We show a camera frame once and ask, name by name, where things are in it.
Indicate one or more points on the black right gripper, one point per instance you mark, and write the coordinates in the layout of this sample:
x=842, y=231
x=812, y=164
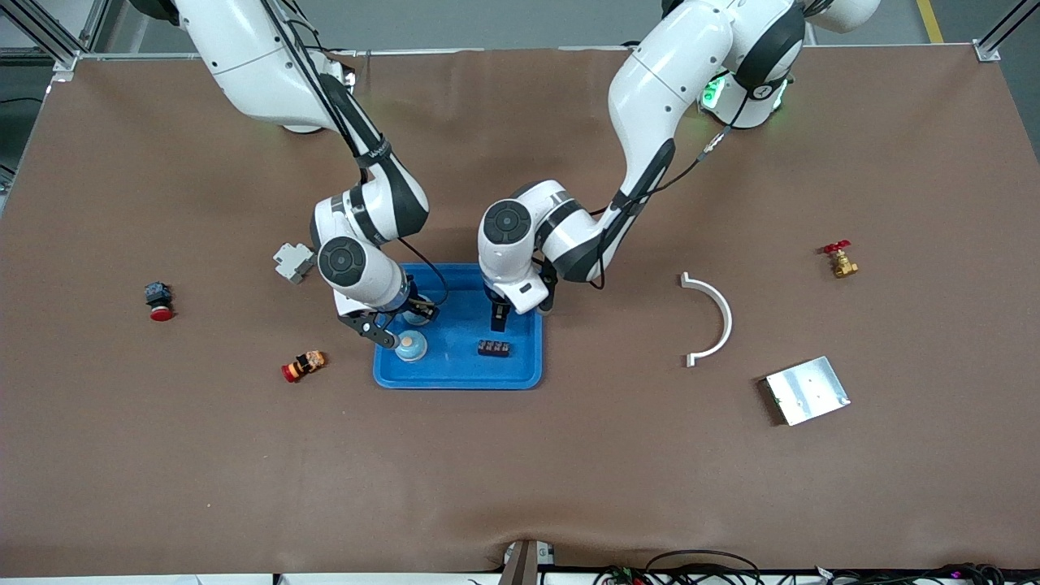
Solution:
x=419, y=306

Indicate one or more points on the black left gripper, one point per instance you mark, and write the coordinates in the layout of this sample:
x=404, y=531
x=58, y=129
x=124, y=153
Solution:
x=497, y=313

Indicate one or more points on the light blue dome bell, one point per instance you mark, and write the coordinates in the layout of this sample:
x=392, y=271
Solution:
x=414, y=318
x=412, y=349

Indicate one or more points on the dark brown cylindrical capacitor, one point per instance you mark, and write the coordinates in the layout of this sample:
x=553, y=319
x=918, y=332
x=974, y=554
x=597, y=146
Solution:
x=493, y=349

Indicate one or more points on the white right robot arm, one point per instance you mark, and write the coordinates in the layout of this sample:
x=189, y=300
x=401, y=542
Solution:
x=244, y=57

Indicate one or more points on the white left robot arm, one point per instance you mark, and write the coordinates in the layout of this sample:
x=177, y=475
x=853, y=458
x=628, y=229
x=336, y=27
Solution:
x=666, y=81

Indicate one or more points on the blue plastic tray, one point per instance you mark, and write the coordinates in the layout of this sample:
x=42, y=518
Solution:
x=455, y=325

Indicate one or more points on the red yellow emergency stop button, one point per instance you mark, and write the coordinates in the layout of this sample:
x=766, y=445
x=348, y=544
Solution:
x=305, y=366

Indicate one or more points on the white circuit breaker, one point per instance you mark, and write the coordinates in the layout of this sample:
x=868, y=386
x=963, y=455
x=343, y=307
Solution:
x=292, y=262

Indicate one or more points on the brown table mat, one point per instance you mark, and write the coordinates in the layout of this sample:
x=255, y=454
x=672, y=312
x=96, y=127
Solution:
x=569, y=471

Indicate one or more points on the red mushroom button black base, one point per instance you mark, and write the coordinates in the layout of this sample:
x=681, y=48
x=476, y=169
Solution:
x=158, y=296

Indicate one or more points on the silver metal plate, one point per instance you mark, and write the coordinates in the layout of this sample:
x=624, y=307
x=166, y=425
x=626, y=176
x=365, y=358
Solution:
x=808, y=392

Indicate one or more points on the white curved plastic bracket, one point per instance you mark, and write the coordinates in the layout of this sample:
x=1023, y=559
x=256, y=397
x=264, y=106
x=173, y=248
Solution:
x=725, y=321

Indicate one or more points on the grey metal mount post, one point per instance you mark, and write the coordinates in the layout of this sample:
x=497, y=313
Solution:
x=522, y=565

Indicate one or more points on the aluminium table edge rail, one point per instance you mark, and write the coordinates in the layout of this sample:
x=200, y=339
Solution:
x=487, y=51

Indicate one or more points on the aluminium frame strut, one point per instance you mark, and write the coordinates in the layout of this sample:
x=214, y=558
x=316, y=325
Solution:
x=987, y=51
x=63, y=61

